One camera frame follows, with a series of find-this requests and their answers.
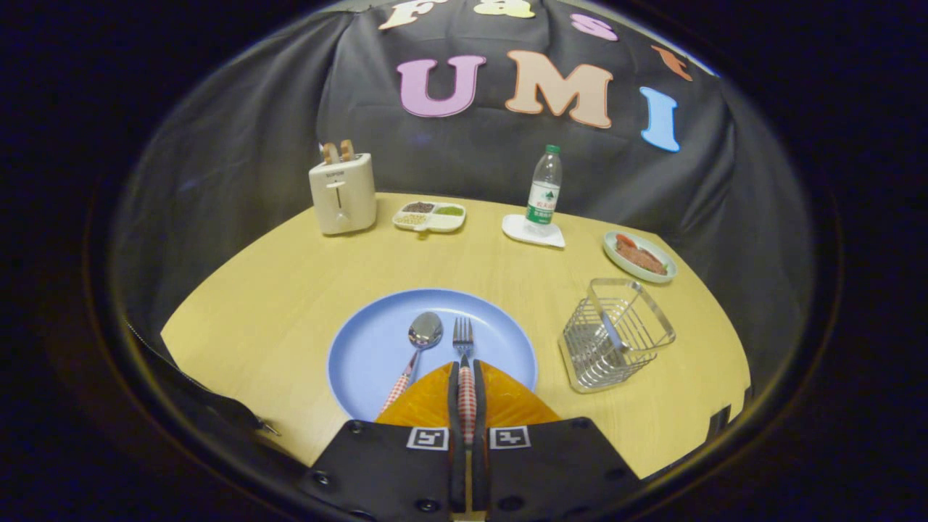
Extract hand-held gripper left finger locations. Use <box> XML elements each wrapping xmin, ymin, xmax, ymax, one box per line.
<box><xmin>301</xmin><ymin>360</ymin><xmax>467</xmax><ymax>522</ymax></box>

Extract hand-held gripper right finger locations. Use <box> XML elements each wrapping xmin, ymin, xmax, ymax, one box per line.
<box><xmin>471</xmin><ymin>359</ymin><xmax>642</xmax><ymax>522</ymax></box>

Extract fork with red checked handle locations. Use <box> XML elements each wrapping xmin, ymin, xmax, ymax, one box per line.
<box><xmin>452</xmin><ymin>316</ymin><xmax>478</xmax><ymax>444</ymax></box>

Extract spoon with red checked handle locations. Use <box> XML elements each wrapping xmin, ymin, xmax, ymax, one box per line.
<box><xmin>378</xmin><ymin>312</ymin><xmax>444</xmax><ymax>418</ymax></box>

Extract blue plate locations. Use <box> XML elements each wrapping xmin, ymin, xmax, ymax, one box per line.
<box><xmin>327</xmin><ymin>289</ymin><xmax>539</xmax><ymax>423</ymax></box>

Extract white coaster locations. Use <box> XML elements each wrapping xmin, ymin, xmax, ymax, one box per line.
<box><xmin>502</xmin><ymin>213</ymin><xmax>566</xmax><ymax>249</ymax></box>

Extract white divided bean dish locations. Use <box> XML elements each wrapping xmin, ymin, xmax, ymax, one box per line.
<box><xmin>392</xmin><ymin>201</ymin><xmax>467</xmax><ymax>234</ymax></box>

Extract pale green food plate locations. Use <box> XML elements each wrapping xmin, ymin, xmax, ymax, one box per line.
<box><xmin>602</xmin><ymin>231</ymin><xmax>678</xmax><ymax>284</ymax></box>

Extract red meat slices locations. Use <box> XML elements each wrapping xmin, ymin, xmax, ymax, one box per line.
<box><xmin>615</xmin><ymin>233</ymin><xmax>668</xmax><ymax>275</ymax></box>

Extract clear plastic water bottle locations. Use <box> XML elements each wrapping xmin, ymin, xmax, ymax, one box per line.
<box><xmin>525</xmin><ymin>144</ymin><xmax>563</xmax><ymax>227</ymax></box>

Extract cream white toaster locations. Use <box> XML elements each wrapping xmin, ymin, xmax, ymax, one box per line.
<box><xmin>308</xmin><ymin>152</ymin><xmax>378</xmax><ymax>236</ymax></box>

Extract black backdrop cloth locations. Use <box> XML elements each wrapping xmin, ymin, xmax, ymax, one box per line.
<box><xmin>109</xmin><ymin>0</ymin><xmax>816</xmax><ymax>407</ymax></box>

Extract metal wire basket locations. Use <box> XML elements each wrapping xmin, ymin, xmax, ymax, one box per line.
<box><xmin>558</xmin><ymin>278</ymin><xmax>677</xmax><ymax>394</ymax></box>

